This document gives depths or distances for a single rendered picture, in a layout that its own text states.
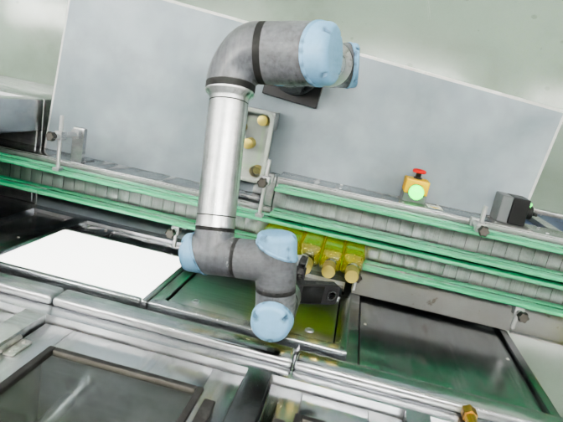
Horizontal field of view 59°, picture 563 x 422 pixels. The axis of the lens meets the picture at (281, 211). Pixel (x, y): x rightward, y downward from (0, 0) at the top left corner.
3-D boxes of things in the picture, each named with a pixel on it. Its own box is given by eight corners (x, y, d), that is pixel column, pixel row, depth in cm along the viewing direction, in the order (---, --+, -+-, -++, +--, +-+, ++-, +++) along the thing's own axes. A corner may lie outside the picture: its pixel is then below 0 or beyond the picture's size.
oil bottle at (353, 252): (343, 252, 150) (338, 275, 129) (347, 234, 148) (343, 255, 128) (361, 257, 149) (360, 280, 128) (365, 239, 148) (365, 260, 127)
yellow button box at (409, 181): (400, 196, 156) (401, 200, 149) (405, 172, 155) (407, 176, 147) (421, 201, 155) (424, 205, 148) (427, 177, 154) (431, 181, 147)
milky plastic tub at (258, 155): (216, 169, 164) (209, 172, 156) (227, 101, 159) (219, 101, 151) (267, 181, 162) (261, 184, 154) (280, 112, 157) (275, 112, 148)
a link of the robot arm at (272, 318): (292, 303, 86) (290, 348, 88) (300, 282, 97) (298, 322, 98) (248, 299, 87) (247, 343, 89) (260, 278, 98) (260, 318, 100)
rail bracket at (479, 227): (465, 223, 142) (475, 234, 129) (472, 198, 141) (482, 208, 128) (479, 226, 142) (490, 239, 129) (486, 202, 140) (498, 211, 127)
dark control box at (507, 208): (488, 215, 153) (495, 221, 145) (496, 190, 151) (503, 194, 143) (515, 221, 152) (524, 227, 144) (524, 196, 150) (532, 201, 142)
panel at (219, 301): (62, 235, 153) (-21, 270, 120) (63, 226, 152) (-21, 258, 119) (349, 306, 142) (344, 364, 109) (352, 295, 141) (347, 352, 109)
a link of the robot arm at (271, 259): (232, 234, 88) (230, 292, 90) (293, 240, 85) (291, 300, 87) (245, 223, 95) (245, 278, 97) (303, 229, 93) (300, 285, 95)
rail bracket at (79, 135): (80, 162, 168) (38, 171, 147) (85, 113, 164) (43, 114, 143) (94, 166, 168) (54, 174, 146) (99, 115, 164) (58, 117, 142)
